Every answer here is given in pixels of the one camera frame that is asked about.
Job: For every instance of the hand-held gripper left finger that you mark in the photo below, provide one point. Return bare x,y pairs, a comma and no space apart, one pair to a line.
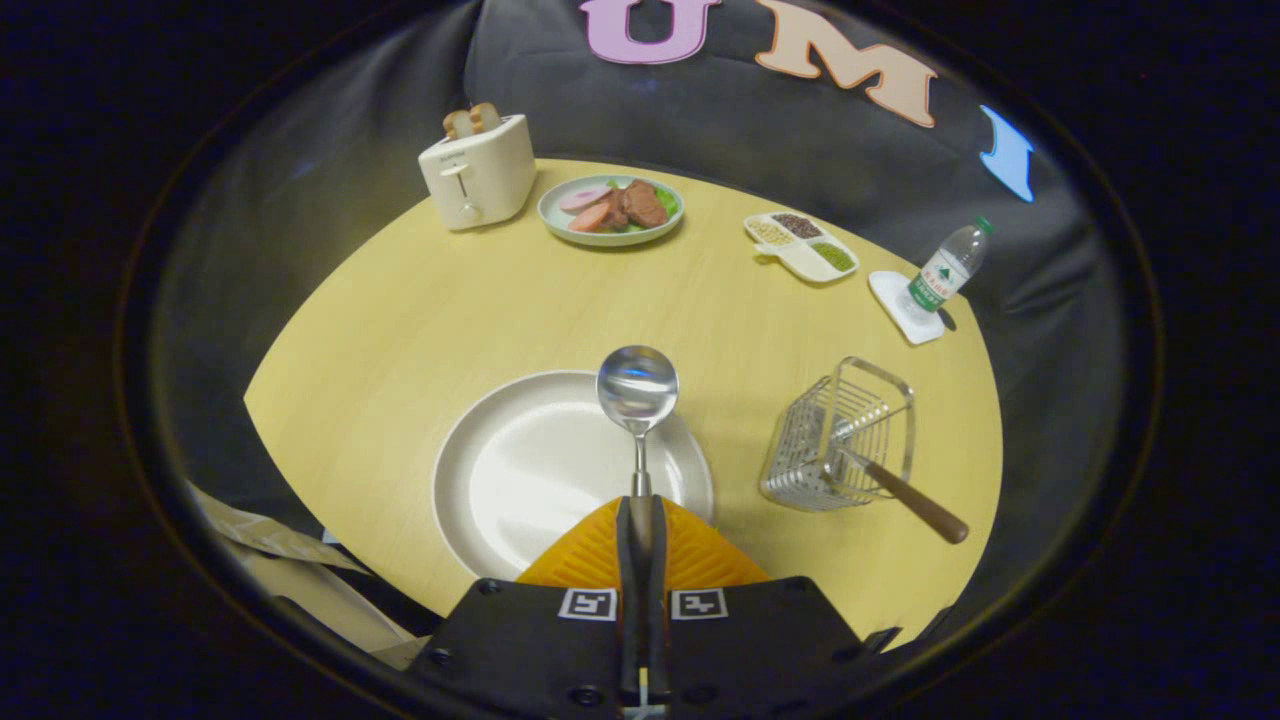
530,640

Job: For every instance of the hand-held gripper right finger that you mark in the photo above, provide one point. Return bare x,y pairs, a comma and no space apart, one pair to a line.
760,640

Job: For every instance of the large white plate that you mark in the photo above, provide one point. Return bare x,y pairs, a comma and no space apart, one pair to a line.
540,470

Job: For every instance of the person's beige clothing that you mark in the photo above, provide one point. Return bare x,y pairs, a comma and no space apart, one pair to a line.
290,580

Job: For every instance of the white square coaster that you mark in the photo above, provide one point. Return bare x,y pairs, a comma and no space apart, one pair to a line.
892,300

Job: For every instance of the white divided dish with beans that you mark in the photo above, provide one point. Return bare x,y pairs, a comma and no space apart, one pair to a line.
805,262

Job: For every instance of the clear plastic water bottle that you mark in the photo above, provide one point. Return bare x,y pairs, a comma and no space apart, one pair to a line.
940,275

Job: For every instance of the light green plate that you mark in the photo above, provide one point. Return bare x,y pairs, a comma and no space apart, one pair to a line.
555,220

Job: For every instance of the pink sausage slice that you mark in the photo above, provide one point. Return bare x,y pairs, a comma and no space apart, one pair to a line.
590,217
585,197

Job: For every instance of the green lettuce leaf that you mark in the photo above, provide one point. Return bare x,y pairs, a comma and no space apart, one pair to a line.
668,200

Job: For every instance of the brown meat piece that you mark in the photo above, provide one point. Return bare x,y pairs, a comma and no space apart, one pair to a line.
645,205

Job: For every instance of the cream toaster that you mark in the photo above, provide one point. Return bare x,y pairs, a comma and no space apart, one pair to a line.
480,175

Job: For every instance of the toast slice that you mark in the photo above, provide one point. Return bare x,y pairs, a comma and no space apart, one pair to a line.
458,122
486,115

